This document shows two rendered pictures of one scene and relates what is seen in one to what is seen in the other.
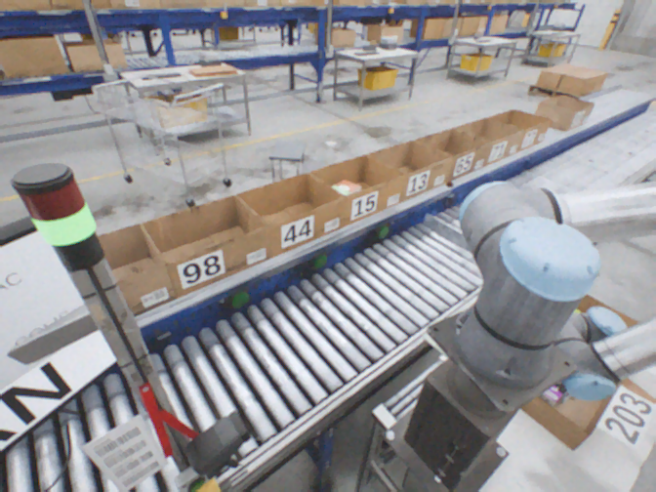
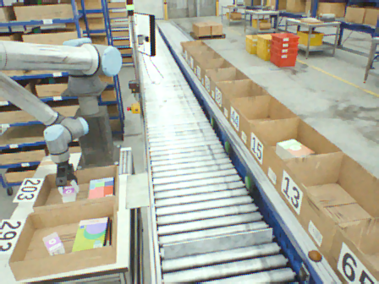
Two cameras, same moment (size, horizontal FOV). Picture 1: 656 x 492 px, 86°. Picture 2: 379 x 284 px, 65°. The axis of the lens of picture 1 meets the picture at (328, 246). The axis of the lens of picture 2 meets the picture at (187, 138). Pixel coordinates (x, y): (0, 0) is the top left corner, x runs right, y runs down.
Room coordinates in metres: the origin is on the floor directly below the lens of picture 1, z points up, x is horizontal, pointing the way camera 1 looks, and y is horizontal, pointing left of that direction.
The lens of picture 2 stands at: (1.85, -1.50, 1.73)
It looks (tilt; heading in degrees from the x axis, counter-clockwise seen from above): 27 degrees down; 122
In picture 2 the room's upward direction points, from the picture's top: 3 degrees counter-clockwise
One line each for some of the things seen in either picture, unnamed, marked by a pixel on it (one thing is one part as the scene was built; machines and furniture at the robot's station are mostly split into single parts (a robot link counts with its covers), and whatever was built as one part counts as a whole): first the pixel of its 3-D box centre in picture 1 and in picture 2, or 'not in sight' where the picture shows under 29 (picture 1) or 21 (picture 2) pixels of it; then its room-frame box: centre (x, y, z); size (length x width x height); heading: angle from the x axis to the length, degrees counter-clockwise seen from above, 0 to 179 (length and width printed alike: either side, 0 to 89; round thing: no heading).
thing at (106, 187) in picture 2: not in sight; (102, 189); (0.78, -0.65, 0.79); 0.19 x 0.14 x 0.02; 133
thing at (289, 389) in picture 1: (266, 359); (181, 133); (0.74, 0.20, 0.72); 0.52 x 0.05 x 0.05; 40
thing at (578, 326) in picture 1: (557, 331); (74, 128); (0.62, -0.62, 1.10); 0.12 x 0.12 x 0.09; 88
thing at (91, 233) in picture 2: not in sight; (91, 235); (0.97, -0.91, 0.79); 0.19 x 0.14 x 0.02; 127
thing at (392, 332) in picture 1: (361, 304); (191, 166); (1.03, -0.15, 0.72); 0.52 x 0.05 x 0.05; 40
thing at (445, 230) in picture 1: (460, 240); (218, 244); (1.46, -0.68, 0.76); 0.46 x 0.01 x 0.09; 40
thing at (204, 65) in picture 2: not in sight; (215, 72); (0.60, 1.08, 0.96); 0.39 x 0.29 x 0.17; 129
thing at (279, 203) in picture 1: (291, 211); (260, 120); (1.35, 0.17, 0.96); 0.39 x 0.29 x 0.17; 130
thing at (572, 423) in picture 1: (538, 369); (80, 192); (0.70, -0.73, 0.80); 0.38 x 0.28 x 0.10; 41
